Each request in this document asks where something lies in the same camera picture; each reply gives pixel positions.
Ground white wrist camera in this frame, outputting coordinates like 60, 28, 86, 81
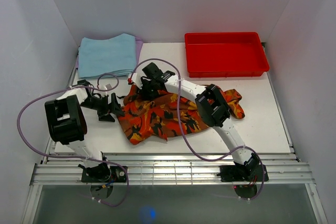
128, 73, 142, 89
97, 83, 112, 92

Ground aluminium rail frame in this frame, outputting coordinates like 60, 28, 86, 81
22, 41, 328, 224

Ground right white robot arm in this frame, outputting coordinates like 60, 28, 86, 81
131, 59, 266, 182

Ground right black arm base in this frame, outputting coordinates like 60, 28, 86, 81
216, 165, 269, 182

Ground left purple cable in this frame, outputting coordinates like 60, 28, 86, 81
16, 73, 131, 208

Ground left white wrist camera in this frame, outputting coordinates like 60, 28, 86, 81
97, 83, 112, 92

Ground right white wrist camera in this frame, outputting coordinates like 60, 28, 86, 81
128, 73, 142, 89

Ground orange camouflage trousers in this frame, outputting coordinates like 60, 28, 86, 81
117, 83, 246, 146

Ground folded purple cloth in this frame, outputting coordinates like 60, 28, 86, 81
75, 37, 144, 69

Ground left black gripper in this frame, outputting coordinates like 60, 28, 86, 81
80, 92, 124, 122

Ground folded light blue cloth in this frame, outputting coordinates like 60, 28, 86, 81
78, 34, 137, 79

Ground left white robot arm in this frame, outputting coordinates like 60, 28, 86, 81
45, 80, 124, 182

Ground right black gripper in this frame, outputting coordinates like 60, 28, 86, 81
136, 78, 158, 101

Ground red plastic tray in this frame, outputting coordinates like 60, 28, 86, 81
184, 32, 270, 78

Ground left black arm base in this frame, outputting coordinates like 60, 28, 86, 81
80, 166, 128, 184

